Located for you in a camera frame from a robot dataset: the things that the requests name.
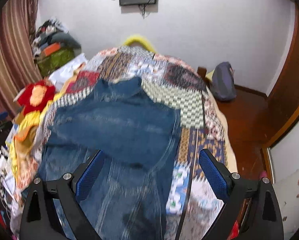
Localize blue denim jeans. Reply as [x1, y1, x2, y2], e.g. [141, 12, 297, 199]
[38, 77, 181, 239]

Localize pile of clothes and boxes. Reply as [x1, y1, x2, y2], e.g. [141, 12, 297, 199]
[31, 18, 81, 77]

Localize white refrigerator with magnets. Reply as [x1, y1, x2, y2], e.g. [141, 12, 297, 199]
[273, 169, 299, 239]

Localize yellow and tan fleece blanket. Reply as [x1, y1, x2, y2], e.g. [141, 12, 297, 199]
[9, 100, 53, 179]

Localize red plush toy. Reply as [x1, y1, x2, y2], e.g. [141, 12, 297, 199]
[17, 80, 56, 115]

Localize brown wooden door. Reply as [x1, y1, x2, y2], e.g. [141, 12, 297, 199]
[260, 5, 299, 148]

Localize grey blue bag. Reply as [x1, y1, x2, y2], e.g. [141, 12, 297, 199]
[210, 62, 236, 101]

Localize white cloth on bed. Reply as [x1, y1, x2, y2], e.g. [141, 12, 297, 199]
[48, 53, 88, 92]

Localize striped brown curtain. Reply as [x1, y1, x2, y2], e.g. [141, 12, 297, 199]
[0, 0, 41, 118]

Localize patchwork patterned bedspread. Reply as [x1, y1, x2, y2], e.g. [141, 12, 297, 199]
[14, 46, 236, 239]

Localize yellow pillow at bed head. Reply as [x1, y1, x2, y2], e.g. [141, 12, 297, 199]
[123, 34, 157, 53]

